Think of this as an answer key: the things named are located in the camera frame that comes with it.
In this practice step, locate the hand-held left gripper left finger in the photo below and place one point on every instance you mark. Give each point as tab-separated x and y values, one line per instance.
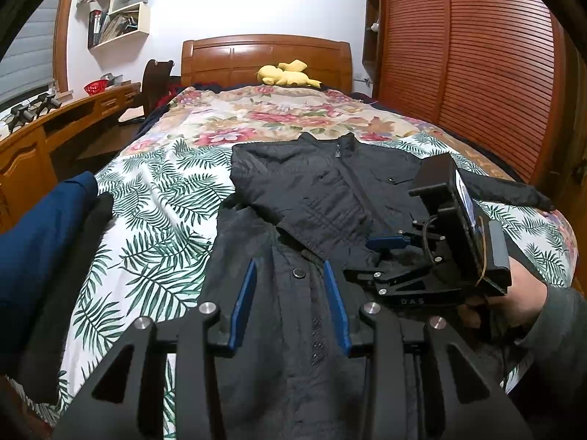
242	300

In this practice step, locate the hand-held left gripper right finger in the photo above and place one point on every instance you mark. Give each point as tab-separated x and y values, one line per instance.
337	305

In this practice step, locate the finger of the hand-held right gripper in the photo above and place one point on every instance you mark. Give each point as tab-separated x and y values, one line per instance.
403	286
390	242

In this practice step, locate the black jacket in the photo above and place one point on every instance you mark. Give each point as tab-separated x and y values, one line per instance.
321	201

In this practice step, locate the person's right hand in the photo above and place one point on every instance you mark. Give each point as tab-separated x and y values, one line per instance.
520	293

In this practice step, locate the bed with leaf-print cover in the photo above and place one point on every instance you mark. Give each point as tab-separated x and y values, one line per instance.
165	183

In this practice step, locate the wooden slatted wardrobe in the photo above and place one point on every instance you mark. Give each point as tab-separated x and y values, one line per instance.
458	55

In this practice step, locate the black cloth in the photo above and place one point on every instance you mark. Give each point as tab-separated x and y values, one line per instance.
69	284

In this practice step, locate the yellow plush toy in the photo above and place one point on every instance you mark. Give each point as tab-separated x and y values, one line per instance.
279	73

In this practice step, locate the blue cloth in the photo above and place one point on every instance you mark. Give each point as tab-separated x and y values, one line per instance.
36	247

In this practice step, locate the dark wooden chair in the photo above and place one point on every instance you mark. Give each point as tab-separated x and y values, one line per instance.
153	78

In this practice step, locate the wooden bed headboard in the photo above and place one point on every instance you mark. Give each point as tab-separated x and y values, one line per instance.
229	57

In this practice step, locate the red plastic basket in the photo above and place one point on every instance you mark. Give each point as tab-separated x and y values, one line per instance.
95	87

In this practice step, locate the wooden desk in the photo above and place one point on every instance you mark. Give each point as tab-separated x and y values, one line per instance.
27	146

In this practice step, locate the dark metal objects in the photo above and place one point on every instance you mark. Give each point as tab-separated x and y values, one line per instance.
32	109

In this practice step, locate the black binder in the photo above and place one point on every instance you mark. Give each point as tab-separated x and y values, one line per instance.
95	27

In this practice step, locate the grey window blind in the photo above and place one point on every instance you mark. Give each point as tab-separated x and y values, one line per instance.
27	55

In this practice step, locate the white wall shelf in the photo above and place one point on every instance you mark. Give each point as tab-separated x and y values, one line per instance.
137	18

